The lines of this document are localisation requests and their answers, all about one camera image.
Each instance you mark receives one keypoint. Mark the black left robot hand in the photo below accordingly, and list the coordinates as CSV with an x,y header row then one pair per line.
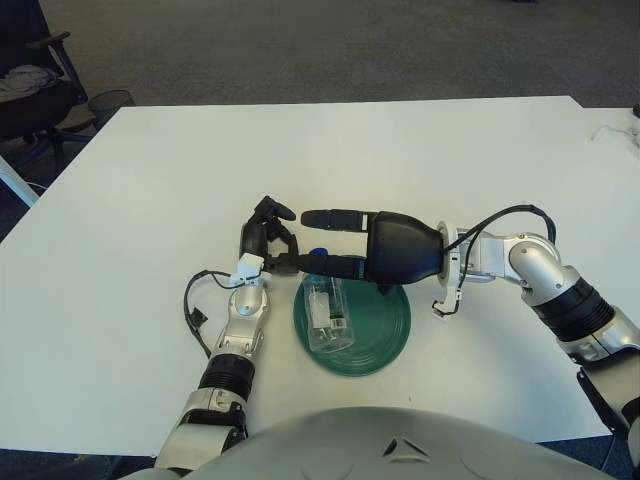
x,y
251,237

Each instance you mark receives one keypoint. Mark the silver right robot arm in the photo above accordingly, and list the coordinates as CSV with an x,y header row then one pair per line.
x,y
550,270

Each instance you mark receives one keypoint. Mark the green round plate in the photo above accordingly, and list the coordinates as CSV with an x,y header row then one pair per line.
x,y
380,330

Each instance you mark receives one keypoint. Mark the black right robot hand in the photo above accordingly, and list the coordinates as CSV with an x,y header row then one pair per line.
x,y
400,250

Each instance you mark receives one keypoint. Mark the white table leg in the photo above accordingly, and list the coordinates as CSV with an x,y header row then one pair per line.
x,y
17,180

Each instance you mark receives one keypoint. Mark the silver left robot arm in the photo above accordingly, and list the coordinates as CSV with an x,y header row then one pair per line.
x,y
242,307

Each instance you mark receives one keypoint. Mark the silver robot torso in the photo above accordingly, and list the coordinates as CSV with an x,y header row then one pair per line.
x,y
350,445

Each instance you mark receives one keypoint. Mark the black office chair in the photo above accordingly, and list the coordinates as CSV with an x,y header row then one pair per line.
x,y
35,110

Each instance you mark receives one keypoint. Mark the grey cloth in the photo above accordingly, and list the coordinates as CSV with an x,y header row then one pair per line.
x,y
22,79

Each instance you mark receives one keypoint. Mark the clear plastic bottle blue cap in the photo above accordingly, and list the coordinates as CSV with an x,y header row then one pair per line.
x,y
327,320

